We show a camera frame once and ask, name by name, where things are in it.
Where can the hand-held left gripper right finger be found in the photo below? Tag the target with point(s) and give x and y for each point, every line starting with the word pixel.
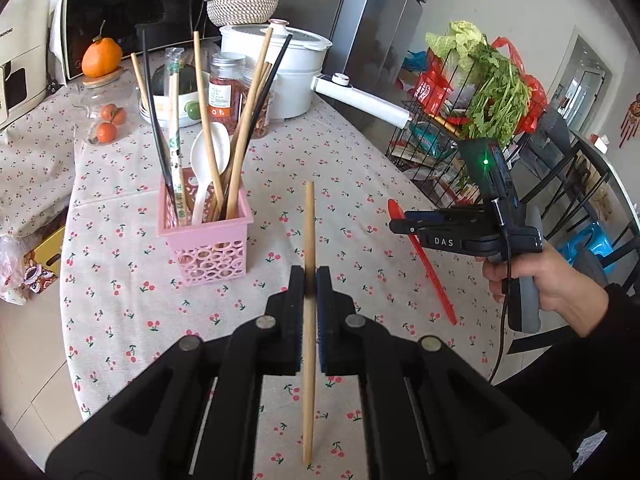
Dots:
pixel 322 320

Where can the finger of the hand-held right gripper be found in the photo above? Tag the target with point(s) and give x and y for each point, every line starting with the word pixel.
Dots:
pixel 440 227
pixel 435 215

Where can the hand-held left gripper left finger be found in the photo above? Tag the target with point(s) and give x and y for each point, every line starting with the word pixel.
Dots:
pixel 298 320

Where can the red plastic spoon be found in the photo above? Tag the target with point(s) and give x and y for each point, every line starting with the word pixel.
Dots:
pixel 435 280

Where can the wooden chopstick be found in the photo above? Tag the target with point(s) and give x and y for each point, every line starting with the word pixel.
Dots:
pixel 140 80
pixel 267 42
pixel 202 100
pixel 310 230

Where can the pink perforated utensil basket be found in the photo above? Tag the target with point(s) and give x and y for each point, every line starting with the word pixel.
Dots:
pixel 210 260

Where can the white plastic spoon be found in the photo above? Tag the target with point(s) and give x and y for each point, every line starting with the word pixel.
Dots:
pixel 210 145

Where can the black chopstick with gold band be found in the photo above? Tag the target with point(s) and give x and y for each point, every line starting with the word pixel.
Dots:
pixel 280 57
pixel 152 105

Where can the disposable chopsticks pair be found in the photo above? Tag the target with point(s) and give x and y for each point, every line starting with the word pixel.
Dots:
pixel 174 125

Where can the person's right forearm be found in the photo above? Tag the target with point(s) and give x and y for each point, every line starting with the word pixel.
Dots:
pixel 600 385

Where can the person's right hand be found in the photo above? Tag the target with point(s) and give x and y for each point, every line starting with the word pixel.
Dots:
pixel 565 295

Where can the teal snack packet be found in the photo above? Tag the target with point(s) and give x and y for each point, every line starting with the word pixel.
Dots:
pixel 430 140

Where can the leafy green vegetables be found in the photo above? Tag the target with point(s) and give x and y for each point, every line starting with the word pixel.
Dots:
pixel 495 100

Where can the black metal chair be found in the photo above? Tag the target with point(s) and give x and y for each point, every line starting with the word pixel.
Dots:
pixel 556 127

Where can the red plastic bag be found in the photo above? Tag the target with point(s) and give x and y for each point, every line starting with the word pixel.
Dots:
pixel 535 100

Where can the red snack bag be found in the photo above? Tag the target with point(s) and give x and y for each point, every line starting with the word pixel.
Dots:
pixel 432 90

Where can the red tissue box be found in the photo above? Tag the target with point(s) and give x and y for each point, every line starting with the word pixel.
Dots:
pixel 600 142

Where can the blue plastic stool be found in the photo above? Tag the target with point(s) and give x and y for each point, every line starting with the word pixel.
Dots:
pixel 595 242

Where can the blue plastic bag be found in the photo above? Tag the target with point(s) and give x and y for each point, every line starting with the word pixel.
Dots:
pixel 416 61

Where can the napa cabbage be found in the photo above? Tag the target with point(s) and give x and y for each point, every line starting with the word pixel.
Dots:
pixel 460 40

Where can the cherry print tablecloth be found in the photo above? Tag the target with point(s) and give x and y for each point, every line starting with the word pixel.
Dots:
pixel 125 310

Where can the grey refrigerator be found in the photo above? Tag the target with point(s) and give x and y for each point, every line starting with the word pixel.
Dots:
pixel 375 25

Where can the jar of dried fruit slices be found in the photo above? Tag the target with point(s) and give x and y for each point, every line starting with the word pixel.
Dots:
pixel 265 110

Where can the jar of red dried berries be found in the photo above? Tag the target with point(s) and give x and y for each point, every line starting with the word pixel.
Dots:
pixel 225 95

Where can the white bowl with green spot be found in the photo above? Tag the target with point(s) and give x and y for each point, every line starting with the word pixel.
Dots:
pixel 162 110

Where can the yellow cardboard box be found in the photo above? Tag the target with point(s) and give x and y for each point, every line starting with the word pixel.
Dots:
pixel 50 250

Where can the small tangerine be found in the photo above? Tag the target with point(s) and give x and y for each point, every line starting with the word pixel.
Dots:
pixel 106 133

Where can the dark green squash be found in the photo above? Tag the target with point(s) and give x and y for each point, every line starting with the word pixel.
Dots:
pixel 162 82

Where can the clear plastic snack bag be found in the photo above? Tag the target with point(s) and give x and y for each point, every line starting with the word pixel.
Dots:
pixel 20 270

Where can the woven basket with lid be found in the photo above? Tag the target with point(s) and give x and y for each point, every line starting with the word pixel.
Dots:
pixel 242 2

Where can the clear glass container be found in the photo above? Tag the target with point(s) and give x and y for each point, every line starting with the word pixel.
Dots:
pixel 85 110

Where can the glass jar with wooden lid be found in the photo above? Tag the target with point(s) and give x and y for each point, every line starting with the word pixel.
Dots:
pixel 102 82

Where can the large orange with stem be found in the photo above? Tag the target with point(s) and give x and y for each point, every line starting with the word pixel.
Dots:
pixel 102 57

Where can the black microwave oven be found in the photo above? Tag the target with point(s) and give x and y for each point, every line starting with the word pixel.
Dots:
pixel 125 5

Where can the white kitchen appliance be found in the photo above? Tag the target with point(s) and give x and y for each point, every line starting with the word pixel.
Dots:
pixel 25 25

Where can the hanging wall ornament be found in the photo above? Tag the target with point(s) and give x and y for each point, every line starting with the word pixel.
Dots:
pixel 631 110

